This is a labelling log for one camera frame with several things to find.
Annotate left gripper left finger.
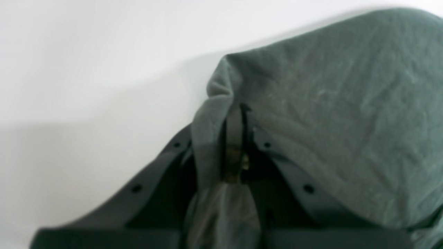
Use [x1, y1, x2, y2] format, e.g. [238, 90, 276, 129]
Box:
[30, 104, 243, 249]

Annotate dark grey t-shirt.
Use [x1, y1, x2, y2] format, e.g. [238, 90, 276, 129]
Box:
[187, 8, 443, 249]

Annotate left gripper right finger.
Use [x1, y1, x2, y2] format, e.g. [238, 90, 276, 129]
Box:
[241, 104, 413, 249]

